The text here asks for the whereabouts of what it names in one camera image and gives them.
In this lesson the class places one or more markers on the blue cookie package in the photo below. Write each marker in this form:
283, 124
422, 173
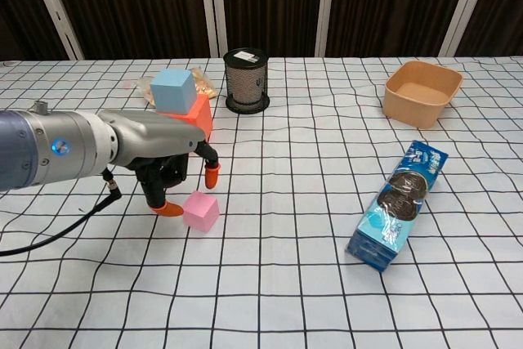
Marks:
396, 210

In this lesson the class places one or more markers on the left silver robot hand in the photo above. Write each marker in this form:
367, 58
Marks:
155, 136

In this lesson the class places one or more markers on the orange foam cube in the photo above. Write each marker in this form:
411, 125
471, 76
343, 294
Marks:
201, 117

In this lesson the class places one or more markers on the blue foam cube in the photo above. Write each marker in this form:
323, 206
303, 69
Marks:
171, 93

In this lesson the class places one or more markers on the white checkered tablecloth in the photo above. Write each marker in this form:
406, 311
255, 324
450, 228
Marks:
286, 161

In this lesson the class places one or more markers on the small pink cube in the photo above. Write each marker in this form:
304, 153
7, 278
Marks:
200, 212

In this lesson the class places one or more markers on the black mesh pen holder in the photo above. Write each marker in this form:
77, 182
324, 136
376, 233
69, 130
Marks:
245, 83

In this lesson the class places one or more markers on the brown paper bowl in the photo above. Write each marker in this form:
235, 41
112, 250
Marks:
421, 91

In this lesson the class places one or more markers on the white screen frame post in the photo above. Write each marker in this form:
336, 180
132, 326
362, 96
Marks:
327, 5
468, 5
219, 5
207, 5
53, 5

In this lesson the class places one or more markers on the clear peanut snack packet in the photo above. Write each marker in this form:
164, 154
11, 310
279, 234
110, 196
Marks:
203, 84

